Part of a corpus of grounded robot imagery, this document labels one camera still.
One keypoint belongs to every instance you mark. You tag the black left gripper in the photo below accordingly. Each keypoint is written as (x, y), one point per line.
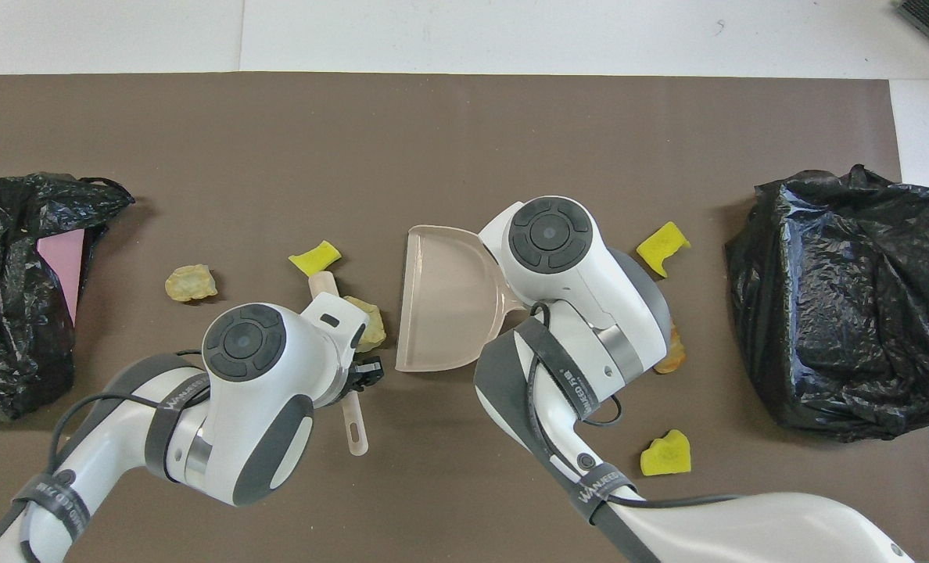
(359, 379)

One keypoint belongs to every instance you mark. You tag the beige foam rock chunk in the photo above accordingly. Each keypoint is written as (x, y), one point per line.
(191, 283)
(371, 328)

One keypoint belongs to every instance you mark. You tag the beige hand brush black bristles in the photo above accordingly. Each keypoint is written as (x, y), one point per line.
(355, 430)

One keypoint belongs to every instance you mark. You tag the pale pink plastic dustpan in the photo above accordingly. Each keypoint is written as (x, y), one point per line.
(441, 305)

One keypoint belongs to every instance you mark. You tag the yellow sponge wedge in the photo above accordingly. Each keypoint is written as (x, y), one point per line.
(314, 258)

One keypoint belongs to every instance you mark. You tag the striped croissant bread piece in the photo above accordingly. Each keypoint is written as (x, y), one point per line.
(674, 356)

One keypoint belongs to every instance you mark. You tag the yellow sponge chunk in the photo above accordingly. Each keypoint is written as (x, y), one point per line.
(666, 455)

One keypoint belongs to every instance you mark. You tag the yellow notched sponge piece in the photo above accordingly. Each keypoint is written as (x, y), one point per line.
(660, 246)

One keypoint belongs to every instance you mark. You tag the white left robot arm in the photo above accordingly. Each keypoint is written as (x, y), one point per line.
(277, 375)

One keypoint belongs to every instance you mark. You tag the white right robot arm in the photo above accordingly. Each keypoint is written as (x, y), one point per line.
(590, 274)

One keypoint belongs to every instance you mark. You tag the pink plastic bin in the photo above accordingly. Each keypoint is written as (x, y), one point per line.
(62, 266)

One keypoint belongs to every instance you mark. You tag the black plastic trash bag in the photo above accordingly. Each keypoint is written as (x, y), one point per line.
(840, 313)
(3, 352)

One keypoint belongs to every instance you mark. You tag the brown table mat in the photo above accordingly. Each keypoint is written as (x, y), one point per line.
(464, 141)

